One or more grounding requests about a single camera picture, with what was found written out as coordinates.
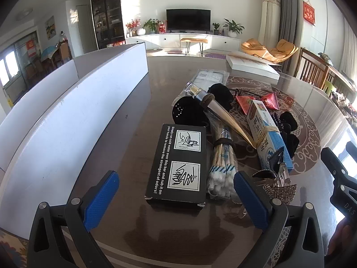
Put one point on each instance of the orange lounge chair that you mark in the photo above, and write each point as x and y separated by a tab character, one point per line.
278	54

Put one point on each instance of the red wall hanging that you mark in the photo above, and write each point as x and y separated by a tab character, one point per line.
308	13

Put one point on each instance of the white cardboard storage box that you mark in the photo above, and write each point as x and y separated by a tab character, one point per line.
48	135

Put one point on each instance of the clear plastic packet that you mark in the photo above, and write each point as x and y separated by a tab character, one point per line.
204	79

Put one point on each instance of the flat white box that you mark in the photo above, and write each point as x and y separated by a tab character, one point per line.
247	63

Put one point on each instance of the black round case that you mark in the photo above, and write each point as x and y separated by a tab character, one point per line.
188	111

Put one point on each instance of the bundle of cotton swabs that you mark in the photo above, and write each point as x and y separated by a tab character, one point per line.
224	166

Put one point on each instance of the white standing air conditioner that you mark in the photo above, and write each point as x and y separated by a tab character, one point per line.
270	23

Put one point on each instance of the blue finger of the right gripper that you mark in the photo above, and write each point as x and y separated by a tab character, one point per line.
351	149
337	169

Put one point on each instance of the green potted plant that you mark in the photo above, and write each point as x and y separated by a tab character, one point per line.
234	29
152	25

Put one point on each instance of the person's right hand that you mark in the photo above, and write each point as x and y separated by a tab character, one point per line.
343	241

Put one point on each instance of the black soap bar box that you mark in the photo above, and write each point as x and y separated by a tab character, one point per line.
179	170

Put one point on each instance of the green potted plant left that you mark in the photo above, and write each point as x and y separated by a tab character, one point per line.
152	25

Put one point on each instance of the black flat television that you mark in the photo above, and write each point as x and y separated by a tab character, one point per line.
184	19

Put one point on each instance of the rhinestone bow hair clip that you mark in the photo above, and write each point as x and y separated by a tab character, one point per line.
275	180

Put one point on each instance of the dining table with chairs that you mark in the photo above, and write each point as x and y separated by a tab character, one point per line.
53	57

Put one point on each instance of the wooden chair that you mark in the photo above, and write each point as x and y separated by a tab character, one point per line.
311	68

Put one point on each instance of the white tv cabinet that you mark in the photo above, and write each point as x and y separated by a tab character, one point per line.
175	41

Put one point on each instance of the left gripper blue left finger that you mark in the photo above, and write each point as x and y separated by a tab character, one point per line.
47	246

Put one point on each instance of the framed landscape painting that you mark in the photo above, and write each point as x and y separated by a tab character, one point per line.
50	28

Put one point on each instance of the dark glass display cabinet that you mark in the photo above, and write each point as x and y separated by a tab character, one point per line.
108	23

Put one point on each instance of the red flower bouquet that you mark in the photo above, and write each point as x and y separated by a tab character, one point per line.
132	27

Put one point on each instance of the blue white carton box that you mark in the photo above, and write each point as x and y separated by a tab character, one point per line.
266	134

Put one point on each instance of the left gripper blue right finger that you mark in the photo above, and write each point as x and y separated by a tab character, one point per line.
303	247

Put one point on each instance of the green potted plant right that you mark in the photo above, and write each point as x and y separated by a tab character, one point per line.
234	29

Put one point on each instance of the grey curtain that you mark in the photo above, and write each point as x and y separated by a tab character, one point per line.
291	27

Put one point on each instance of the black fuzzy hair clip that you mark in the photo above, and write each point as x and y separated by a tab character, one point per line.
286	124

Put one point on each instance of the gold silver cosmetic tube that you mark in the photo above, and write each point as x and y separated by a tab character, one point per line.
208	102

